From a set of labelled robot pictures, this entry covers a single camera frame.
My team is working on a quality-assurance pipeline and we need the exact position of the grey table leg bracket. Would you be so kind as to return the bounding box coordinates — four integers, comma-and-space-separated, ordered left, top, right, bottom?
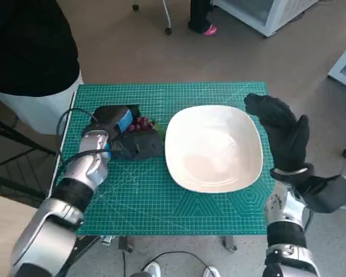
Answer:
221, 235, 238, 254
118, 235, 135, 254

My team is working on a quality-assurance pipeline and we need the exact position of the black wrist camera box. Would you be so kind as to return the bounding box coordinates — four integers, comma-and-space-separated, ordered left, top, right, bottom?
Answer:
111, 131, 165, 161
296, 174, 346, 214

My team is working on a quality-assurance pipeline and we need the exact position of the red toy grape bunch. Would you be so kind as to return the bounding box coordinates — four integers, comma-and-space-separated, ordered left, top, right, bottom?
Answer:
125, 116, 167, 139

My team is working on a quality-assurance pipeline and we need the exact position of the white chair leg with caster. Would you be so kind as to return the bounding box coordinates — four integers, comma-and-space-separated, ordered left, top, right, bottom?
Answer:
160, 0, 174, 36

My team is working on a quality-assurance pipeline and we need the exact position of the green cutting mat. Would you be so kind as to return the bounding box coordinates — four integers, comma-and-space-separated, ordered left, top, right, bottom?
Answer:
54, 81, 279, 236

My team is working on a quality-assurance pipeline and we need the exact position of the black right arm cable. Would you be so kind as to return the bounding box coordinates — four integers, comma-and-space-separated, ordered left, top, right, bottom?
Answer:
304, 207, 314, 231

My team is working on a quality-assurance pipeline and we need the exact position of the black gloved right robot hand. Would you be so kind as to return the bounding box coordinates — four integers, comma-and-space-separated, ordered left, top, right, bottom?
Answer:
243, 92, 310, 173

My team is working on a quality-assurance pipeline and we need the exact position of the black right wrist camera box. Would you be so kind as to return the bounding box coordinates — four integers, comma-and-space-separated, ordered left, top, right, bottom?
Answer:
296, 174, 346, 214

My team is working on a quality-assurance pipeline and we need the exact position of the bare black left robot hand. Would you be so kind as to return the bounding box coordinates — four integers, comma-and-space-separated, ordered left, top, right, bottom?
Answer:
91, 104, 141, 136

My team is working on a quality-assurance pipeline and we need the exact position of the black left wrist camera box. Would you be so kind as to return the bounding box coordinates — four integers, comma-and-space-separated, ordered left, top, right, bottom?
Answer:
111, 131, 165, 161

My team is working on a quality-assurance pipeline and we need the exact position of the white square plate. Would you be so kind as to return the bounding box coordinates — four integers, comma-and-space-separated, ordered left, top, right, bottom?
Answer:
164, 105, 263, 193

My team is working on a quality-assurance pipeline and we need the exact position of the black floor cable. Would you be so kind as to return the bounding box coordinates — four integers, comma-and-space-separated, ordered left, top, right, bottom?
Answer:
121, 250, 211, 277

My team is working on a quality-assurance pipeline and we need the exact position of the black metal rack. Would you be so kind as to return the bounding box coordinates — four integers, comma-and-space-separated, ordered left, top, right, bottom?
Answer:
0, 92, 60, 208

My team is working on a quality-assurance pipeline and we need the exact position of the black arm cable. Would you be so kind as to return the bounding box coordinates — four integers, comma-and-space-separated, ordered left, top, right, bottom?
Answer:
56, 108, 125, 171
304, 207, 314, 231

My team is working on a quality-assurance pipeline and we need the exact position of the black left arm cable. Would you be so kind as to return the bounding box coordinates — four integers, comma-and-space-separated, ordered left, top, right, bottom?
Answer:
56, 108, 125, 171

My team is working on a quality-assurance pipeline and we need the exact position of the person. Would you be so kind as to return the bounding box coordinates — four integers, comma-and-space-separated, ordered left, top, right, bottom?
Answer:
188, 0, 219, 37
0, 0, 83, 135

